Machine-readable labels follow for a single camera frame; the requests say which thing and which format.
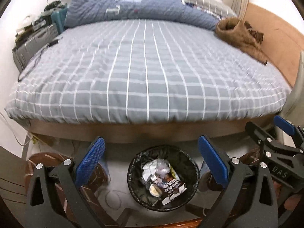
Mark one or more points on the clear plastic bag red stains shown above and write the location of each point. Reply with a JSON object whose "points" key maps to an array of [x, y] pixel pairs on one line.
{"points": [[162, 167]]}

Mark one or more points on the dark brown snack box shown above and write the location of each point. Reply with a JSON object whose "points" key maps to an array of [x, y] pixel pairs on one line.
{"points": [[171, 190]]}

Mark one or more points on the yellow white snack wrapper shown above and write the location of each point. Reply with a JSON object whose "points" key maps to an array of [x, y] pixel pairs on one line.
{"points": [[173, 172]]}

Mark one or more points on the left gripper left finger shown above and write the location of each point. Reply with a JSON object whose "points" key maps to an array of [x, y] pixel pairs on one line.
{"points": [[43, 207]]}

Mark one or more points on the grey checked bed mattress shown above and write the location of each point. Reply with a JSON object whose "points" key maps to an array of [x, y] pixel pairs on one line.
{"points": [[144, 71]]}

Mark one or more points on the teal plastic crate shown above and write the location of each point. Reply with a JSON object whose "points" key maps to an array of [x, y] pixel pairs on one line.
{"points": [[58, 18]]}

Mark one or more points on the grey hard suitcase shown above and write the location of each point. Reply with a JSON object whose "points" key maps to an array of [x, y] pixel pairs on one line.
{"points": [[23, 53]]}

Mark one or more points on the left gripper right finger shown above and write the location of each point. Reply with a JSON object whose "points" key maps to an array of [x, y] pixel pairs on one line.
{"points": [[248, 198]]}

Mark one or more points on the black lined trash bin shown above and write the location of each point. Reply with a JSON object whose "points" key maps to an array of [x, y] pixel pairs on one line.
{"points": [[182, 163]]}

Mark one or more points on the blue striped duvet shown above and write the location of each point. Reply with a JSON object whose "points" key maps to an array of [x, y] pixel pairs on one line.
{"points": [[81, 12]]}

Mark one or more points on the round lid in bin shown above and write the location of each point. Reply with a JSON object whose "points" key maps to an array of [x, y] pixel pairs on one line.
{"points": [[155, 191]]}

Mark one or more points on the grey checked pillow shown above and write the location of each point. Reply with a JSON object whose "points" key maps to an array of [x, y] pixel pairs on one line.
{"points": [[217, 8]]}

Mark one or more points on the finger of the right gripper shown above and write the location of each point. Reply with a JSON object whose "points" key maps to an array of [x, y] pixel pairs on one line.
{"points": [[296, 133], [261, 137]]}

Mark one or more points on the wooden headboard panel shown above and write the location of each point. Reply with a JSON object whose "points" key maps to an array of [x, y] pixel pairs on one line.
{"points": [[282, 43]]}

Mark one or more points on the right hand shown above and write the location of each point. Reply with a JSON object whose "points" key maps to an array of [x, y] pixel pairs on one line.
{"points": [[291, 203]]}

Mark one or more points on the white plastic bag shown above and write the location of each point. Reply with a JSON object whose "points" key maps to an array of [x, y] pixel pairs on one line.
{"points": [[149, 169]]}

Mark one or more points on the wooden bed frame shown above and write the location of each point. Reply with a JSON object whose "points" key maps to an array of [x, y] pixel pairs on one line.
{"points": [[129, 133]]}

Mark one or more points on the brown fleece garment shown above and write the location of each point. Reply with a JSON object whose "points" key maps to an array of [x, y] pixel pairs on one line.
{"points": [[242, 35]]}

